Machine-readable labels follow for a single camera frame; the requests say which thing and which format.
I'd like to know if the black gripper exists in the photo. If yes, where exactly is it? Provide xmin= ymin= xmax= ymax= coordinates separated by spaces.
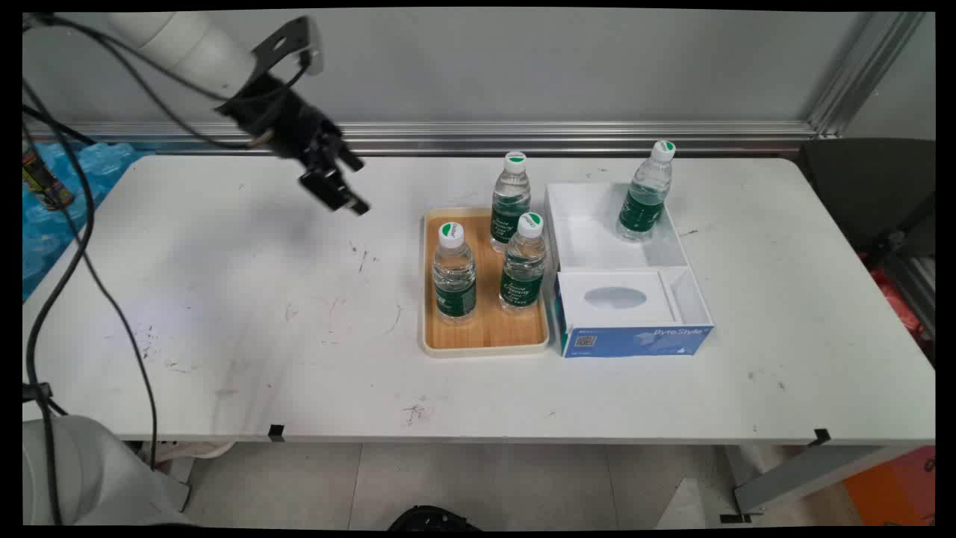
xmin=215 ymin=69 xmax=372 ymax=218

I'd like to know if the green label water bottle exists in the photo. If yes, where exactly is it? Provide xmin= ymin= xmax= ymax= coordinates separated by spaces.
xmin=432 ymin=222 xmax=478 ymax=327
xmin=616 ymin=140 xmax=677 ymax=243
xmin=490 ymin=151 xmax=533 ymax=254
xmin=498 ymin=212 xmax=547 ymax=315

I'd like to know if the wooden tray with cream rim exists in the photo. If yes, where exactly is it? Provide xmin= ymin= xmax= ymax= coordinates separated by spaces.
xmin=420 ymin=207 xmax=553 ymax=359

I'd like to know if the colourful printed can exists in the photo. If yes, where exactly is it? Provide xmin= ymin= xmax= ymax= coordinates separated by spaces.
xmin=22 ymin=146 xmax=76 ymax=212

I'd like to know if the blue plastic wrap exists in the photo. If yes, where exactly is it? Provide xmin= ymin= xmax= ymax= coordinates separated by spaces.
xmin=22 ymin=140 xmax=144 ymax=301

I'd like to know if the blue and white cardboard box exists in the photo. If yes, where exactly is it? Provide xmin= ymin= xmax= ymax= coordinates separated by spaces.
xmin=543 ymin=182 xmax=716 ymax=359

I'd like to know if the black round object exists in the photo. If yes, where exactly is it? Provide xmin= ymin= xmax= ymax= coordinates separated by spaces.
xmin=387 ymin=505 xmax=483 ymax=532

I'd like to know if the grey table leg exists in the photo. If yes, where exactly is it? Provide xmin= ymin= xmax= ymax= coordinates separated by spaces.
xmin=719 ymin=445 xmax=918 ymax=524

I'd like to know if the red bag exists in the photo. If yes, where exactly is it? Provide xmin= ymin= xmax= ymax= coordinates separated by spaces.
xmin=866 ymin=258 xmax=928 ymax=338

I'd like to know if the orange box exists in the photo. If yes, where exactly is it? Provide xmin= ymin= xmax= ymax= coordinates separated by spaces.
xmin=842 ymin=446 xmax=936 ymax=528

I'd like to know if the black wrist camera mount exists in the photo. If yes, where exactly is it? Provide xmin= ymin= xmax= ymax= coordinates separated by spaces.
xmin=250 ymin=15 xmax=326 ymax=80

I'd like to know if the horizontal aluminium frame rail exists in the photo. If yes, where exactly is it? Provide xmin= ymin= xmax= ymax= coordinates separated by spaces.
xmin=22 ymin=120 xmax=824 ymax=158

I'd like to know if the thick black cable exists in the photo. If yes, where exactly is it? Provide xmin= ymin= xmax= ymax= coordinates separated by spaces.
xmin=22 ymin=75 xmax=96 ymax=525

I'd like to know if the thin black cable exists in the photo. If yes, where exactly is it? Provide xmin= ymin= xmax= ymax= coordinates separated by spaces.
xmin=22 ymin=13 xmax=311 ymax=468

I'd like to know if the slanted aluminium frame post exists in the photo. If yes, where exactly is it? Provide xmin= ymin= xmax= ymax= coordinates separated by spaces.
xmin=807 ymin=11 xmax=928 ymax=140

